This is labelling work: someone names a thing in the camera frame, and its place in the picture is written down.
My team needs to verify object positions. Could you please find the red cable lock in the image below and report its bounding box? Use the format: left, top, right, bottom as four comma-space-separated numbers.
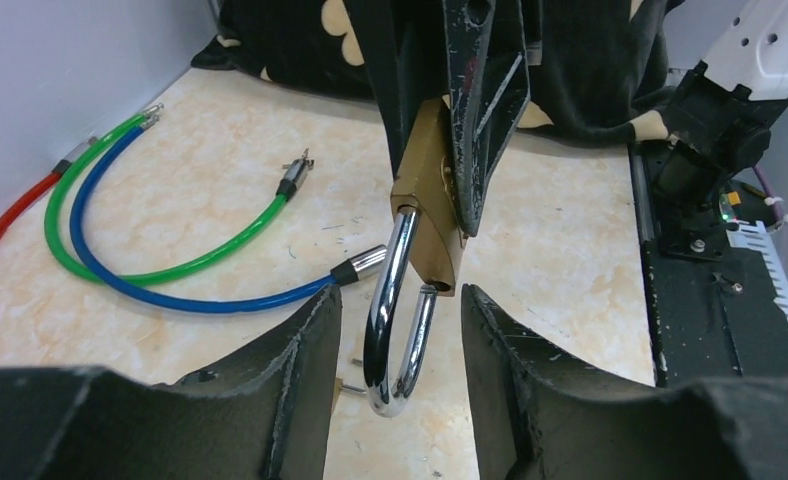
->
0, 136, 98, 241

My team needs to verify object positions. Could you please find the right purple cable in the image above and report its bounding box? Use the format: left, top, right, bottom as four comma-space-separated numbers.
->
751, 162, 788, 230

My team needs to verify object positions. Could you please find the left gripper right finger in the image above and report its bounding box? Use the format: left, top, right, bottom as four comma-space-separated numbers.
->
461, 285, 788, 479

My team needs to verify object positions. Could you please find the black floral blanket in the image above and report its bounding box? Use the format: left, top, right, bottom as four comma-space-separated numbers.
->
191, 1, 674, 145

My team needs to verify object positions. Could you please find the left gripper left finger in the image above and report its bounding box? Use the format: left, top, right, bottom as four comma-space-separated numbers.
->
0, 286, 342, 479

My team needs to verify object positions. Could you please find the silver key bunch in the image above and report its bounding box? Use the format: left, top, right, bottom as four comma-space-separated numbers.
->
330, 376, 367, 413

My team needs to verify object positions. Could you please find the large brass padlock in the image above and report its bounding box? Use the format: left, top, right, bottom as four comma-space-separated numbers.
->
363, 99, 466, 418

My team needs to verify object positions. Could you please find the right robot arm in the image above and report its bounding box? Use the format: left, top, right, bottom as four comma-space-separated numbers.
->
346, 1, 788, 259

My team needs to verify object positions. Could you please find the green cable lock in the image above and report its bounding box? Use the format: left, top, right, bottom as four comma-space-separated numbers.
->
43, 101, 316, 289

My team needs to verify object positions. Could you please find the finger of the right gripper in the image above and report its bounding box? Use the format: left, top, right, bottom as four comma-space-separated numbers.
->
442, 1, 530, 237
347, 0, 447, 173

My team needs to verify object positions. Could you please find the blue cable lock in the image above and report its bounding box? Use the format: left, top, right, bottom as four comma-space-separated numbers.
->
69, 114, 387, 315

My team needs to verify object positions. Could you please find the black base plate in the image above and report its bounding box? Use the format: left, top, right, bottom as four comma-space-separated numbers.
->
629, 142, 788, 387

